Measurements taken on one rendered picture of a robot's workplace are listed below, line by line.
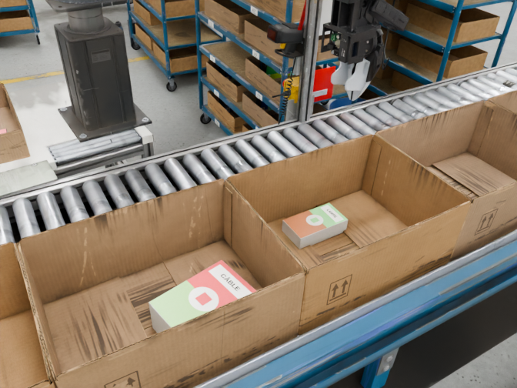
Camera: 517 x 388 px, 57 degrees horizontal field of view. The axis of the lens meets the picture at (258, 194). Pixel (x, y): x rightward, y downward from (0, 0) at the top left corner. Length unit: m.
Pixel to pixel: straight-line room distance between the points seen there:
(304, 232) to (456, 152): 0.60
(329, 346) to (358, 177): 0.49
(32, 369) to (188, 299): 0.28
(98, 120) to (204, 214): 0.85
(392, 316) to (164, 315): 0.41
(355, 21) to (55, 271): 0.69
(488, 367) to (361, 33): 1.56
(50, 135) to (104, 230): 0.91
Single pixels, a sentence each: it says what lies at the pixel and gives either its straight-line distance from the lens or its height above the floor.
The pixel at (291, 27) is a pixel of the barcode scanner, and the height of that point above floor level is 1.09.
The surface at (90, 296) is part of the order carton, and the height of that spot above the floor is 0.89.
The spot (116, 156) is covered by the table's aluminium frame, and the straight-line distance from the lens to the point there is 1.72.
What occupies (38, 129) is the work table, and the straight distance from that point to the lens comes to 1.85.
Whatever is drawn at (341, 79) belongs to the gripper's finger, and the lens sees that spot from 0.95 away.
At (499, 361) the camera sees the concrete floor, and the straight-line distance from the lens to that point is 2.18.
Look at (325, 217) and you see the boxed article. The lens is 1.09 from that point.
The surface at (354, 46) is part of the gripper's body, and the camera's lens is 0.88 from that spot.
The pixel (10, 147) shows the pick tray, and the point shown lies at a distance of 1.67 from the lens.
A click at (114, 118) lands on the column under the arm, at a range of 1.77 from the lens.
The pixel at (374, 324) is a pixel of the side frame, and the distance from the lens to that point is 0.92.
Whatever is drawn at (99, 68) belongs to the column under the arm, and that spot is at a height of 0.97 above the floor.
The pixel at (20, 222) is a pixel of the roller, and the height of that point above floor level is 0.74.
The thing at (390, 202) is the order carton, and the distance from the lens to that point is 1.18.
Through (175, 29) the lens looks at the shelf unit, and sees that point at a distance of 3.98.
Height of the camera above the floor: 1.61
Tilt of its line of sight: 37 degrees down
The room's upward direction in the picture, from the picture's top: 2 degrees clockwise
